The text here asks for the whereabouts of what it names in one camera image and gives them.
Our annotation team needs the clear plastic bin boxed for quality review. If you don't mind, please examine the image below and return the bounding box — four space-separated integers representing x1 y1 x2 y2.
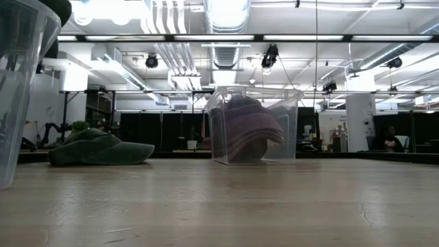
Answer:
204 85 305 166
0 0 62 189

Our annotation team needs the black bar with light strips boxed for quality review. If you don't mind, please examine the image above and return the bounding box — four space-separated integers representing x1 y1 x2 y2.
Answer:
56 33 439 43

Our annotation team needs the small green potted plant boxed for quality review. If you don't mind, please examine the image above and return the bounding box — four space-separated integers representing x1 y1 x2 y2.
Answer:
71 120 91 133

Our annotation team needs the white pillar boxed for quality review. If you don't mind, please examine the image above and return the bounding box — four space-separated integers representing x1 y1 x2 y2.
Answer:
345 94 377 152

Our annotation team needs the person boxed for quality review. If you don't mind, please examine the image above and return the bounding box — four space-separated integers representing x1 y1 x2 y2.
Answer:
372 125 405 154

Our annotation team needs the light blue chair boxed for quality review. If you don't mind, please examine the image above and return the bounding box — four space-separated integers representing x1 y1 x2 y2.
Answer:
394 134 411 152

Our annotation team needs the silver ventilation duct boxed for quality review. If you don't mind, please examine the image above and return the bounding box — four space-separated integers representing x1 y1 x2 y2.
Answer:
204 0 252 69

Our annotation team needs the thin black hanging cable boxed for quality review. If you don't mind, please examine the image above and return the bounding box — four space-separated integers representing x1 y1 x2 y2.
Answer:
313 0 318 110

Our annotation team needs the black aluminium table frame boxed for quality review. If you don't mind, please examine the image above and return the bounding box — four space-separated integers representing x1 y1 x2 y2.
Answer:
16 149 439 165

